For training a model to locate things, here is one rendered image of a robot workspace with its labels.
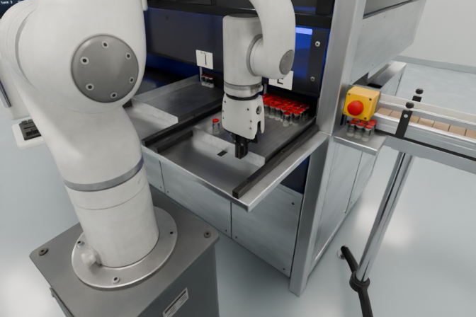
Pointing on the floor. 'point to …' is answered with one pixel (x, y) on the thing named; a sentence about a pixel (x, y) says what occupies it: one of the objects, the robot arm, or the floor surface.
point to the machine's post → (331, 106)
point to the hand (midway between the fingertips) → (241, 149)
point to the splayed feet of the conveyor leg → (357, 281)
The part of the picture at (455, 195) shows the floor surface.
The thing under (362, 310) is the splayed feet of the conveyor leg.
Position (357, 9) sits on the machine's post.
